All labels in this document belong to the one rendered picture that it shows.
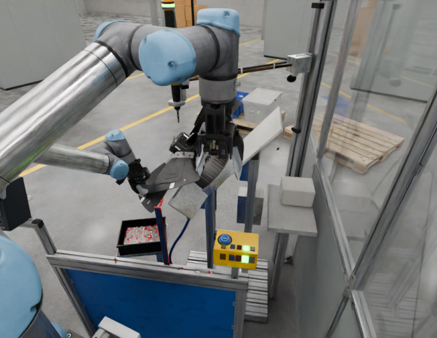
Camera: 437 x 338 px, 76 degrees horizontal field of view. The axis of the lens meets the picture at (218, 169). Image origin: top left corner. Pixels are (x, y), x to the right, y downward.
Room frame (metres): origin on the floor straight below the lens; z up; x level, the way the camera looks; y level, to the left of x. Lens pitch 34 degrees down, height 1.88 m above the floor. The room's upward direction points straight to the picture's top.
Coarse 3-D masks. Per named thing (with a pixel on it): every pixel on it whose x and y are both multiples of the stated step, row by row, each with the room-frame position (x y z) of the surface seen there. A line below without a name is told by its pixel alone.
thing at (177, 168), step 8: (176, 160) 1.05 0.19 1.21; (184, 160) 1.04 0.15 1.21; (192, 160) 1.05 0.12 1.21; (168, 168) 0.99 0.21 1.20; (176, 168) 0.98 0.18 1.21; (184, 168) 0.97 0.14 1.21; (192, 168) 0.97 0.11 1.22; (160, 176) 0.94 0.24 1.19; (168, 176) 0.93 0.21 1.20; (176, 176) 0.91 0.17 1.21; (184, 176) 0.91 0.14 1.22; (192, 176) 0.90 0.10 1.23; (152, 184) 0.91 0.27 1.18; (160, 184) 0.89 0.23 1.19; (168, 184) 0.87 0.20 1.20; (176, 184) 0.86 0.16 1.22; (184, 184) 0.85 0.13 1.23; (152, 192) 0.86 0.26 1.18
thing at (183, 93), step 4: (188, 80) 1.11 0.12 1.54; (180, 84) 1.11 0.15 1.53; (184, 84) 1.10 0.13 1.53; (180, 88) 1.11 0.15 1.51; (184, 88) 1.10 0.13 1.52; (188, 88) 1.11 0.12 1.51; (180, 92) 1.11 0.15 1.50; (184, 92) 1.10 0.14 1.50; (180, 96) 1.11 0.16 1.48; (184, 96) 1.10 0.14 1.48; (172, 100) 1.11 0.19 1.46; (180, 100) 1.11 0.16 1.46; (184, 100) 1.10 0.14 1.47; (168, 104) 1.09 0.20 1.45; (172, 104) 1.07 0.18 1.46; (176, 104) 1.07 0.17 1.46; (180, 104) 1.07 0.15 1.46; (184, 104) 1.09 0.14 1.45
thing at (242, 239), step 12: (216, 240) 0.71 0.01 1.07; (240, 240) 0.71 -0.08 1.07; (252, 240) 0.71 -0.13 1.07; (216, 252) 0.66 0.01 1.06; (228, 252) 0.66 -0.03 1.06; (240, 252) 0.65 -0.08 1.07; (252, 252) 0.65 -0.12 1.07; (216, 264) 0.66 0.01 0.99; (228, 264) 0.66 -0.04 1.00; (240, 264) 0.65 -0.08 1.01; (252, 264) 0.64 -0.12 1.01
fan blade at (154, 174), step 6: (156, 168) 1.17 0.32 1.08; (162, 168) 1.15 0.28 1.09; (156, 174) 1.14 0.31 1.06; (150, 180) 1.13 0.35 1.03; (156, 192) 1.06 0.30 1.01; (162, 192) 1.05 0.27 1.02; (150, 198) 1.05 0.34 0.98; (156, 198) 1.04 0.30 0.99; (162, 198) 1.03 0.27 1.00; (144, 204) 1.04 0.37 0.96; (150, 204) 1.02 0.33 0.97; (156, 204) 1.01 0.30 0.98; (150, 210) 0.99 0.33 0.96
